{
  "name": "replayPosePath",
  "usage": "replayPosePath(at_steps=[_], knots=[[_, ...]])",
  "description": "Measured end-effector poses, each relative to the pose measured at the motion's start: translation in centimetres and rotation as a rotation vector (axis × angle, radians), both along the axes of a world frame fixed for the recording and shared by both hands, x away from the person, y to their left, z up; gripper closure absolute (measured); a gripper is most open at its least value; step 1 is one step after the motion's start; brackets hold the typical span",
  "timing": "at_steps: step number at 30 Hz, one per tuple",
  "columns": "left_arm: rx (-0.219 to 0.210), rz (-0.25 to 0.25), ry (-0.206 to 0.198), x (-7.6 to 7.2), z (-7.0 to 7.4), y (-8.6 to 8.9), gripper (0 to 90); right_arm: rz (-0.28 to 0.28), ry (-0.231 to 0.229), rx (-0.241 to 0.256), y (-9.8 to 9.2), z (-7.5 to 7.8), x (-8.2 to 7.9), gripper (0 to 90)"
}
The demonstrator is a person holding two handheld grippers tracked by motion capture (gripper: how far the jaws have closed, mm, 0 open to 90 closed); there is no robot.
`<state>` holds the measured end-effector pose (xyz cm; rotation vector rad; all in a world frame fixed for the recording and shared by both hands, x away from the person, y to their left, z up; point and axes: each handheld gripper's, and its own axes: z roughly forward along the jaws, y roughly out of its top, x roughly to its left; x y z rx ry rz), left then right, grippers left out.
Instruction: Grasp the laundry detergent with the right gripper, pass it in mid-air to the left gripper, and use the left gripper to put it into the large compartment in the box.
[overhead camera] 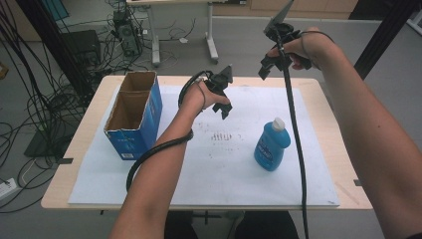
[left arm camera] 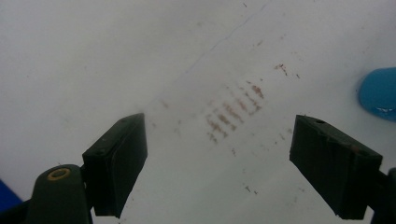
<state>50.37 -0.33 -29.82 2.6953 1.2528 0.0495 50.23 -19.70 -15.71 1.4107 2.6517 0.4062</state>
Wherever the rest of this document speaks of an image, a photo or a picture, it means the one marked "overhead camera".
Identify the white power strip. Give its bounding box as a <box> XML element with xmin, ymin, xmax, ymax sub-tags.
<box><xmin>0</xmin><ymin>177</ymin><xmax>18</xmax><ymax>200</ymax></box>

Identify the black case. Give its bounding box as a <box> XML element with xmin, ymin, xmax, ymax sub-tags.
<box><xmin>63</xmin><ymin>29</ymin><xmax>103</xmax><ymax>68</ymax></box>

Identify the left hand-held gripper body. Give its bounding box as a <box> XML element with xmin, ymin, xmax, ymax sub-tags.
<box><xmin>205</xmin><ymin>65</ymin><xmax>234</xmax><ymax>98</ymax></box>

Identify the black floor plate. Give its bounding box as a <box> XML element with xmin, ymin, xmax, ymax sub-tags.
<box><xmin>24</xmin><ymin>127</ymin><xmax>78</xmax><ymax>158</ymax></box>

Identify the person's right leg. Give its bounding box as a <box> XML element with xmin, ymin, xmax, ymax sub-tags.
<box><xmin>233</xmin><ymin>210</ymin><xmax>300</xmax><ymax>239</ymax></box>

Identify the tangle of black cables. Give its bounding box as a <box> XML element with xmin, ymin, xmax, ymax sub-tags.
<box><xmin>0</xmin><ymin>0</ymin><xmax>110</xmax><ymax>213</ymax></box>

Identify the person's right hand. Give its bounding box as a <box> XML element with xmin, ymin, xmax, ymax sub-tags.
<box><xmin>267</xmin><ymin>27</ymin><xmax>342</xmax><ymax>71</ymax></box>

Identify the person's left leg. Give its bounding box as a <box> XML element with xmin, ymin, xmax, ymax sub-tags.
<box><xmin>163</xmin><ymin>210</ymin><xmax>194</xmax><ymax>239</ymax></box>

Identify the white desk frame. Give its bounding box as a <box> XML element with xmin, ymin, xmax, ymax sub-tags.
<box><xmin>127</xmin><ymin>0</ymin><xmax>220</xmax><ymax>68</ymax></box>

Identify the person's leg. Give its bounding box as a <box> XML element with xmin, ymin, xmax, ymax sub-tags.
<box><xmin>163</xmin><ymin>210</ymin><xmax>194</xmax><ymax>239</ymax></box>
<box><xmin>233</xmin><ymin>210</ymin><xmax>300</xmax><ymax>239</ymax></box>

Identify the blue cardboard box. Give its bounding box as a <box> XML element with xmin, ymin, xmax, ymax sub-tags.
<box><xmin>104</xmin><ymin>70</ymin><xmax>163</xmax><ymax>161</ymax></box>

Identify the wooden cabinet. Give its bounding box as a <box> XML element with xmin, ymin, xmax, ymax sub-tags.
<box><xmin>212</xmin><ymin>0</ymin><xmax>359</xmax><ymax>20</ymax></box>

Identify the white table mat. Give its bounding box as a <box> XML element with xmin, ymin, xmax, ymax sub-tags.
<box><xmin>68</xmin><ymin>84</ymin><xmax>341</xmax><ymax>207</ymax></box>

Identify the person's left hand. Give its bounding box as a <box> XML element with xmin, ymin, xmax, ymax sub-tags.
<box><xmin>180</xmin><ymin>80</ymin><xmax>231</xmax><ymax>118</ymax></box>

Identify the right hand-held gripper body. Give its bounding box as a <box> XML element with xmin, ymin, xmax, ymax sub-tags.
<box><xmin>263</xmin><ymin>0</ymin><xmax>313</xmax><ymax>72</ymax></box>

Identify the thin wrist strap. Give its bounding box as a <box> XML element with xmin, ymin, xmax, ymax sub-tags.
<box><xmin>298</xmin><ymin>29</ymin><xmax>336</xmax><ymax>71</ymax></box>
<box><xmin>195</xmin><ymin>79</ymin><xmax>207</xmax><ymax>113</ymax></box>

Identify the black metal stand pole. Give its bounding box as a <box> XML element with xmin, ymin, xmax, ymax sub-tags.
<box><xmin>352</xmin><ymin>0</ymin><xmax>422</xmax><ymax>81</ymax></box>
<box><xmin>14</xmin><ymin>0</ymin><xmax>94</xmax><ymax>98</ymax></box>

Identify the black computer tower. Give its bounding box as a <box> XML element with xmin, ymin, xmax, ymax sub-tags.
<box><xmin>112</xmin><ymin>9</ymin><xmax>143</xmax><ymax>58</ymax></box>

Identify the blue bottle with white cap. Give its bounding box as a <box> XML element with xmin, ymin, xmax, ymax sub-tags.
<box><xmin>253</xmin><ymin>117</ymin><xmax>292</xmax><ymax>172</ymax></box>

